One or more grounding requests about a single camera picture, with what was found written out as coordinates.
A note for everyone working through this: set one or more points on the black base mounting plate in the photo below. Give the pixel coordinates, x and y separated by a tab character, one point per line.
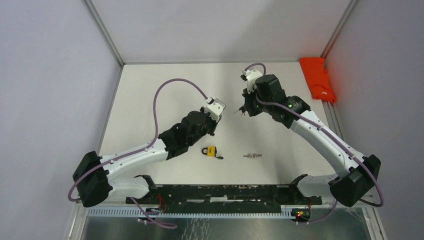
226	199

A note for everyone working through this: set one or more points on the silver key bunch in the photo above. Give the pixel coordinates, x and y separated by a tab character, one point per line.
252	155

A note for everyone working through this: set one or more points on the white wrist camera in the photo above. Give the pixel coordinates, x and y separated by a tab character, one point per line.
250	76
214	107

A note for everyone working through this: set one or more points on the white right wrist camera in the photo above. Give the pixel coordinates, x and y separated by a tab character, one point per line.
250	76

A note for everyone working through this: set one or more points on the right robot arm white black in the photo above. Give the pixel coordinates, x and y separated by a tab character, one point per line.
354	173

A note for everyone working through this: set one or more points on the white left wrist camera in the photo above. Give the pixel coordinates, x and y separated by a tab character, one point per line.
214	107

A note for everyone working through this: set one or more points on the orange folded cloth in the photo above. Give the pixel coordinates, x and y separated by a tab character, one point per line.
317	79

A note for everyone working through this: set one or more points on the yellow padlock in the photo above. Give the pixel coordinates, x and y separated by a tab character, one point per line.
211	151

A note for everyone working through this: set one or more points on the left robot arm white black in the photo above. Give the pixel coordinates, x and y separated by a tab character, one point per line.
113	177

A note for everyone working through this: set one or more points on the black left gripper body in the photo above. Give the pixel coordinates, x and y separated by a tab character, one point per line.
209	127

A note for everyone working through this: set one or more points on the black head key bunch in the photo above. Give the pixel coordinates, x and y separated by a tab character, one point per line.
239	111

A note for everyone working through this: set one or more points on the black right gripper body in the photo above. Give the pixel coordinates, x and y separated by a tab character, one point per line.
254	107

